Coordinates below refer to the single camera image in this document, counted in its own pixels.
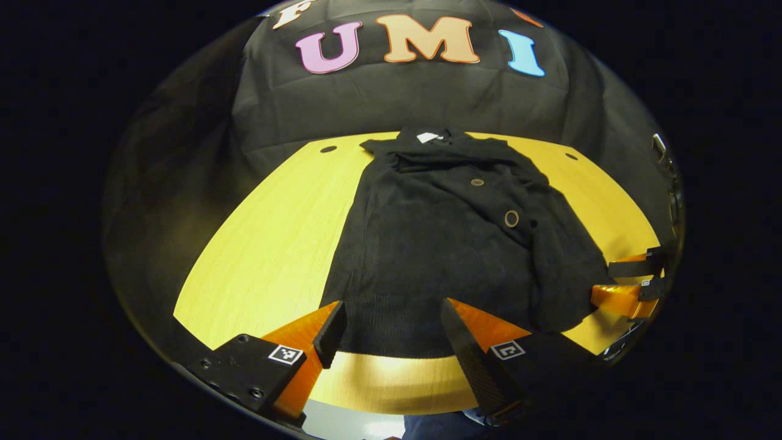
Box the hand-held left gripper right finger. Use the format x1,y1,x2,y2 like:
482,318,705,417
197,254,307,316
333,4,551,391
440,298,605,427

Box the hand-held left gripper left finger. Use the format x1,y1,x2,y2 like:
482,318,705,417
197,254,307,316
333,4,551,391
186,301,348,427

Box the black button-up garment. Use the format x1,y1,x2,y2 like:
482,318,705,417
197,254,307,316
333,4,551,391
319,126,615,359

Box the person's blue trousers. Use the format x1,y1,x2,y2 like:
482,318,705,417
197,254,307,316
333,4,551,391
402,411,489,440

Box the black backdrop cloth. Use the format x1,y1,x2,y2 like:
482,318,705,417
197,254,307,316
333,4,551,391
104,0,679,367

